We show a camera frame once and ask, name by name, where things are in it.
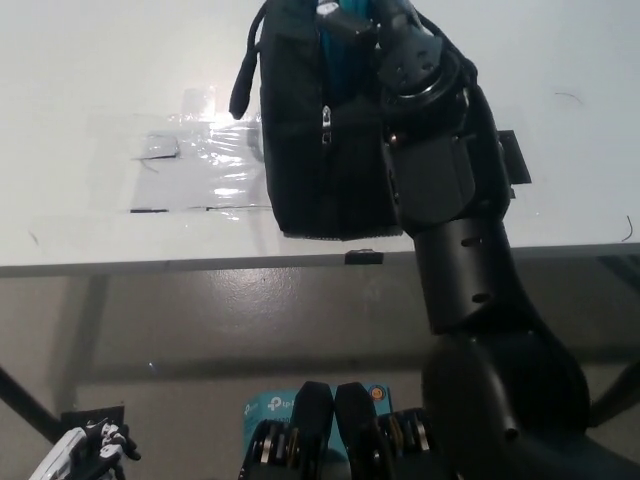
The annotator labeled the small black tape strip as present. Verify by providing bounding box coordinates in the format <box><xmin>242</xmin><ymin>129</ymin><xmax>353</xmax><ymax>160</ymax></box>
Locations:
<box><xmin>344</xmin><ymin>247</ymin><xmax>385</xmax><ymax>265</ymax></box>

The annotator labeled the small grey paper patch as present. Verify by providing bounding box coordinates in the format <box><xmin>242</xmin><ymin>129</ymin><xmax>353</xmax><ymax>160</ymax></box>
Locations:
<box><xmin>132</xmin><ymin>133</ymin><xmax>181</xmax><ymax>161</ymax></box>

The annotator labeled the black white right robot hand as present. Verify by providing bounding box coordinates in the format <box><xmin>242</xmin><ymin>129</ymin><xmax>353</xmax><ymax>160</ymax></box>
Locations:
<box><xmin>318</xmin><ymin>0</ymin><xmax>445</xmax><ymax>97</ymax></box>

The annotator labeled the teal tp-link box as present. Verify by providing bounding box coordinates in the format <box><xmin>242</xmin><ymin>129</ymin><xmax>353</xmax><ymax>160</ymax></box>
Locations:
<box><xmin>243</xmin><ymin>382</ymin><xmax>391</xmax><ymax>459</ymax></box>

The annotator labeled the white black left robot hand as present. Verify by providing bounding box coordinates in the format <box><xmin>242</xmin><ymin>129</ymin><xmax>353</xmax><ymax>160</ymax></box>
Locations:
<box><xmin>47</xmin><ymin>422</ymin><xmax>143</xmax><ymax>480</ymax></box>

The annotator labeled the black fabric zip bag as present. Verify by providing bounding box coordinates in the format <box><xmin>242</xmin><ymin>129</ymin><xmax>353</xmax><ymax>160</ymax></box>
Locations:
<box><xmin>228</xmin><ymin>0</ymin><xmax>481</xmax><ymax>244</ymax></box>

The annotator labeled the clear plastic sheet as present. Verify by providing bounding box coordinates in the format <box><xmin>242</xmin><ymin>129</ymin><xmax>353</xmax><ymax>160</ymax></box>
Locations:
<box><xmin>87</xmin><ymin>87</ymin><xmax>271</xmax><ymax>214</ymax></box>

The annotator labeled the black table leg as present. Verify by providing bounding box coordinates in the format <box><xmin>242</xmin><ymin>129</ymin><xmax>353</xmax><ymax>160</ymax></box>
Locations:
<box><xmin>0</xmin><ymin>364</ymin><xmax>66</xmax><ymax>444</ymax></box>
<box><xmin>587</xmin><ymin>357</ymin><xmax>640</xmax><ymax>429</ymax></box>

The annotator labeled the blue plate stack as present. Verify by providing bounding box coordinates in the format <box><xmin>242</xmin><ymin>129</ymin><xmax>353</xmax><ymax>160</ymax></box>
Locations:
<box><xmin>317</xmin><ymin>0</ymin><xmax>374</xmax><ymax>99</ymax></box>

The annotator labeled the black tape square marker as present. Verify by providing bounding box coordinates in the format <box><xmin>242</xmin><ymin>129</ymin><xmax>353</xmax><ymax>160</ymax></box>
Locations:
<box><xmin>497</xmin><ymin>129</ymin><xmax>531</xmax><ymax>199</ymax></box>

